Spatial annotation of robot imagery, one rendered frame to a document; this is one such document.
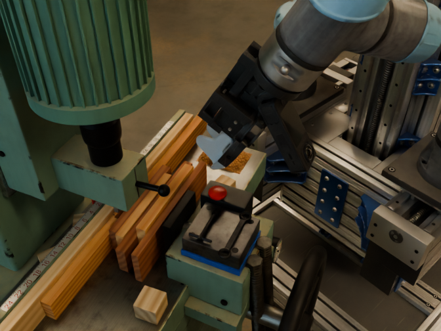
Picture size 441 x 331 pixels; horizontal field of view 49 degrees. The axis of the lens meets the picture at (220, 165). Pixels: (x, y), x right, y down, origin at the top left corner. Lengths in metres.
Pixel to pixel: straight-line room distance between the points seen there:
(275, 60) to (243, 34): 2.99
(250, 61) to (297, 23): 0.09
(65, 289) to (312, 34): 0.52
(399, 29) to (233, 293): 0.44
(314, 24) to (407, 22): 0.11
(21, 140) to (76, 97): 0.17
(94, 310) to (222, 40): 2.83
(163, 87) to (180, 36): 0.67
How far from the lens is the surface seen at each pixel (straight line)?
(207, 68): 3.13
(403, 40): 0.59
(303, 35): 0.54
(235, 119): 0.62
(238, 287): 0.75
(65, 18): 0.57
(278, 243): 1.14
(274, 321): 0.87
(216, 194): 0.77
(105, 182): 0.77
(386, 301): 1.70
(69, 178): 0.82
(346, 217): 1.41
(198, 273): 0.77
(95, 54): 0.59
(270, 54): 0.57
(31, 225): 1.00
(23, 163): 0.80
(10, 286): 1.01
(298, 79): 0.57
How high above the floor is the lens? 1.57
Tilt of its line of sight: 41 degrees down
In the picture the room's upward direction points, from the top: straight up
